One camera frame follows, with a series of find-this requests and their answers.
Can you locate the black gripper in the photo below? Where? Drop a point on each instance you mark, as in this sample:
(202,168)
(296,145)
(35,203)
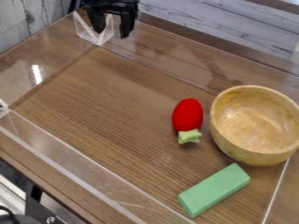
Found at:
(119,7)

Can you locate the red plush strawberry toy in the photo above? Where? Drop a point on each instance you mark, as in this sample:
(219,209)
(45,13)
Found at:
(187,120)

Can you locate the wooden bowl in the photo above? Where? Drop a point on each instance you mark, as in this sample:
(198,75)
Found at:
(254,125)

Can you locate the black table leg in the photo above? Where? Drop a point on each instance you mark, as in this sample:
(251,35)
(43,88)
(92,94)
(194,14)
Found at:
(36,194)

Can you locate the green rectangular block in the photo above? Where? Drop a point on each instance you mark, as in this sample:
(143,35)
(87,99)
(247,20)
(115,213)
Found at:
(212,190)

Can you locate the clear acrylic corner bracket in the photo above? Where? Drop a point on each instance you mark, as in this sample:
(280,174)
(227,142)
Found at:
(87,33)

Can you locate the clear acrylic tray wall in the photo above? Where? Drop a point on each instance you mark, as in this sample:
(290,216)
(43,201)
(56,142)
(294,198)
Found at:
(86,126)

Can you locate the black metal bracket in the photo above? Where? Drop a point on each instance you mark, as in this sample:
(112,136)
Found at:
(39,212)

